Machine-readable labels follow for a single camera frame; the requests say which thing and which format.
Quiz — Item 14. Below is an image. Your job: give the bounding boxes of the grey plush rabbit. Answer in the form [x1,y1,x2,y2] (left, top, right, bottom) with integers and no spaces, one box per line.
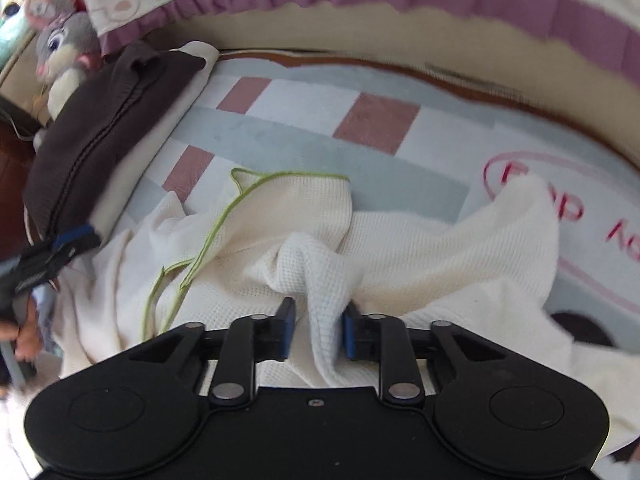
[22,0,103,151]

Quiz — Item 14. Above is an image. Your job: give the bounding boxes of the beige padded bed frame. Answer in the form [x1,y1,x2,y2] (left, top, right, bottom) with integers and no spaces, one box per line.
[0,2,640,171]

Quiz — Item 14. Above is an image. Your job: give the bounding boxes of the green plush toy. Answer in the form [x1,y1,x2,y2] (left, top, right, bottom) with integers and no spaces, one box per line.
[0,0,36,71]

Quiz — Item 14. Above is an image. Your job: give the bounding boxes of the person's left hand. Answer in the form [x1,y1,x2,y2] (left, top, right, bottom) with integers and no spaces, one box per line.
[0,296,41,364]

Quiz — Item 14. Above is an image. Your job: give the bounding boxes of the brown folded garment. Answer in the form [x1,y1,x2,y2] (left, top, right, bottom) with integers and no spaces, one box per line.
[22,40,208,241]

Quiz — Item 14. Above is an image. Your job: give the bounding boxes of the cream folded garment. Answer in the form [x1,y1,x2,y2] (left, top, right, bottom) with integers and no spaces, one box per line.
[90,42,219,237]

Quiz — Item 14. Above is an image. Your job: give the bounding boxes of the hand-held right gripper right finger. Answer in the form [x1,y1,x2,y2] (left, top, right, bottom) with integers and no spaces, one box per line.
[342,302,501,406]

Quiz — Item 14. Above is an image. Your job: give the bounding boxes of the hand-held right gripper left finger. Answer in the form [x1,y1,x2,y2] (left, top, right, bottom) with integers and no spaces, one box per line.
[129,297,297,409]

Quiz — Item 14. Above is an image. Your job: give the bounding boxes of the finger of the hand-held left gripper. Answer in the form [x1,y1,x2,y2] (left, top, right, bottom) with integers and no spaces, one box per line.
[31,224,103,281]

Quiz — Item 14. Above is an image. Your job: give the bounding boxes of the cream waffle top green trim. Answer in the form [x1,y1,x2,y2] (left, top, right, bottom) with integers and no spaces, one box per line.
[60,167,640,466]

